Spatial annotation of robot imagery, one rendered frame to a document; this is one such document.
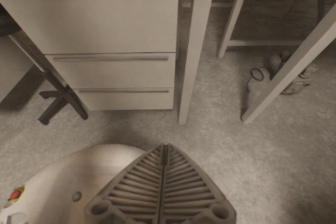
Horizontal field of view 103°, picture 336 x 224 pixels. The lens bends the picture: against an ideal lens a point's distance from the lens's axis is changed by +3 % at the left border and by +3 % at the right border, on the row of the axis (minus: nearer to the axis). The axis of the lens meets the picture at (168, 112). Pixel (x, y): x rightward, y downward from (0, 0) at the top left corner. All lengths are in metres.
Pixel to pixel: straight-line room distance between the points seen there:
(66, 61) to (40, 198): 0.48
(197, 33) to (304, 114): 1.13
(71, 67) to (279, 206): 1.19
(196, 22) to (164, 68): 0.20
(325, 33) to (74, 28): 0.83
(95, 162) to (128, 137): 0.44
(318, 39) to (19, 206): 1.10
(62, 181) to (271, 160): 1.06
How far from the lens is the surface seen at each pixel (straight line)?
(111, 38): 0.56
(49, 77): 1.17
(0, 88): 1.36
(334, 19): 0.74
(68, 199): 0.65
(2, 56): 1.40
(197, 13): 0.50
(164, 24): 0.51
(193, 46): 0.54
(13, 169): 1.26
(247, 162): 0.99
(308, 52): 0.76
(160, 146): 0.17
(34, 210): 0.62
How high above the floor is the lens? 0.85
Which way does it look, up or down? 56 degrees down
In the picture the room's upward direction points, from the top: straight up
